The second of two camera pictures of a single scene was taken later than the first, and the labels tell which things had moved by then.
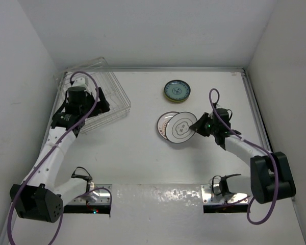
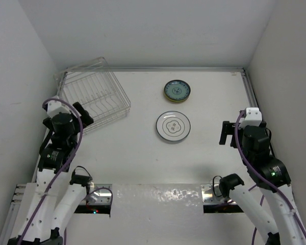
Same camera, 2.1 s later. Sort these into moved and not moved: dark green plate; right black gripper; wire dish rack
Moved: right black gripper
Not moved: dark green plate; wire dish rack
